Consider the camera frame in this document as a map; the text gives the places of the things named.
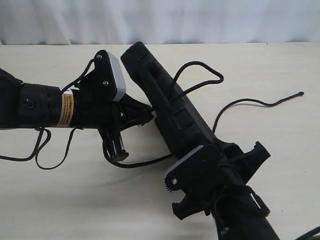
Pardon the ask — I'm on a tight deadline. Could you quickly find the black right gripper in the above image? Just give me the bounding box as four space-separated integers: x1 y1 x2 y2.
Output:
172 138 271 220

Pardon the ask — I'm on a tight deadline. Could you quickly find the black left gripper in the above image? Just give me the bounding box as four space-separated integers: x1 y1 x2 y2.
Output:
72 82 153 162

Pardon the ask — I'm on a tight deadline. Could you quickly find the black plastic tool case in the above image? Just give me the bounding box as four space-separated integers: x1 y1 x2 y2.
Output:
120 41 223 159

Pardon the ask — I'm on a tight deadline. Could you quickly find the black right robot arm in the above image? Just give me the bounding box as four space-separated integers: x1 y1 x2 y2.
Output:
164 141 279 240

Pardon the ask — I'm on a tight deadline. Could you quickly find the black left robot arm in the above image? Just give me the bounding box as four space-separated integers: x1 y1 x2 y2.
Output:
0 66 153 162

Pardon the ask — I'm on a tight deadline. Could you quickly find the white backdrop curtain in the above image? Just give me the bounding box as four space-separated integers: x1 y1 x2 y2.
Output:
0 0 320 45

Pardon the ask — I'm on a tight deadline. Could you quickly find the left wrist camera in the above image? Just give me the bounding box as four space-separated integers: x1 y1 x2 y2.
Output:
84 49 127 102

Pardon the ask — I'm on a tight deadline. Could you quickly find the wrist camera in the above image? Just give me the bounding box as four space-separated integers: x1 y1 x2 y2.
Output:
84 49 127 102
164 144 222 192

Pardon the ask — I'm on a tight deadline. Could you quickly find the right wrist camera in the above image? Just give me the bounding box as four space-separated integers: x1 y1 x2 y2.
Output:
164 144 222 192

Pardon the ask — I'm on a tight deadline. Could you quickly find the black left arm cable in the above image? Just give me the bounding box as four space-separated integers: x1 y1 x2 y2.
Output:
0 58 101 171

